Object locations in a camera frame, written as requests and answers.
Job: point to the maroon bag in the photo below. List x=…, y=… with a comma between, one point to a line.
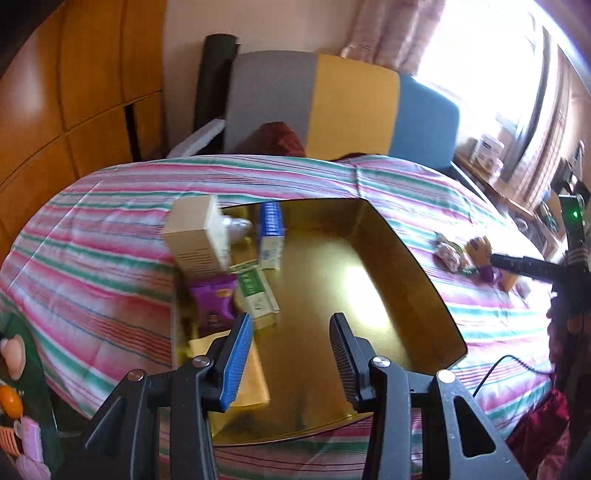
x=286, y=138

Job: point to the beige box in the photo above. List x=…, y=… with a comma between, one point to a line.
x=194, y=240

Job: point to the pink plastic toy set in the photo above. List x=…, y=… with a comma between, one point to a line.
x=32, y=443

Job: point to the gold tin box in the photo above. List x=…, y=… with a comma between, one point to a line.
x=369, y=286

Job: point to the black rolled mat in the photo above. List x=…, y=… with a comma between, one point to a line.
x=214, y=74

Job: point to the small green candy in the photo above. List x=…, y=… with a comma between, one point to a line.
x=466, y=270

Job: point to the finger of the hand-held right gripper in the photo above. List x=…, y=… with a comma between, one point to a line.
x=521, y=265

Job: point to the wooden wardrobe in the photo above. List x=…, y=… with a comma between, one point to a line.
x=92, y=69

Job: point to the patterned beige curtain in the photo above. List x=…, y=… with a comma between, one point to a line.
x=392, y=32

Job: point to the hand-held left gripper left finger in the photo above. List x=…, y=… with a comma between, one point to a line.
x=235, y=360

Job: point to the small orange toy figure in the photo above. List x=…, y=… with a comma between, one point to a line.
x=478, y=249

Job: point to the orange plastic toy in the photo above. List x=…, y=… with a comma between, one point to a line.
x=10, y=400

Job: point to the silver foil wrapper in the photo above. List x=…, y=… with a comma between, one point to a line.
x=238, y=227

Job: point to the wooden side table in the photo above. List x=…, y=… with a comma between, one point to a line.
x=508, y=198

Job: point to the green white box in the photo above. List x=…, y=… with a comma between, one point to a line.
x=256, y=295

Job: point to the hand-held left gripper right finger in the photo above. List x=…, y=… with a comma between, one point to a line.
x=344, y=355

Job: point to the window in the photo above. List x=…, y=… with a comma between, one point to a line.
x=485, y=69

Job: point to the white carton box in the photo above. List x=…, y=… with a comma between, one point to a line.
x=487, y=150

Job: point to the grey yellow blue sofa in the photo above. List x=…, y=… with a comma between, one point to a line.
x=355, y=101

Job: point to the purple snack packet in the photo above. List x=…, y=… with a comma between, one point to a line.
x=214, y=300
x=489, y=274

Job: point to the brown striped curtain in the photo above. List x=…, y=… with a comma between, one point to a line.
x=549, y=152

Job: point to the blue white box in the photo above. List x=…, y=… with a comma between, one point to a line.
x=271, y=230

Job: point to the person's red clothing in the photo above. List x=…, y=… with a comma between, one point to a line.
x=540, y=429

